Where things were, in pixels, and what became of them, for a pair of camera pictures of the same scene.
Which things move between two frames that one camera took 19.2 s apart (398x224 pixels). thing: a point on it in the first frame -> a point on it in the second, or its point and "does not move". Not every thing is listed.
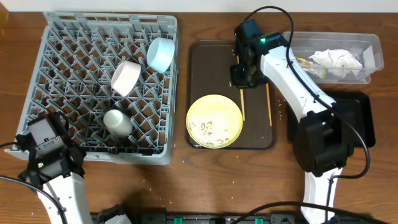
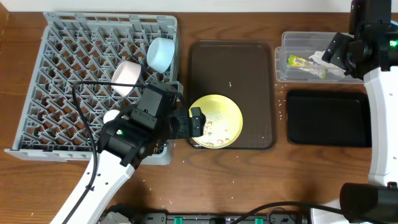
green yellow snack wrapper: [313, 66] does not move
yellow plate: [214, 121] does not move
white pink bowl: [125, 76] does not move
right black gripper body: [241, 79] -> [337, 47]
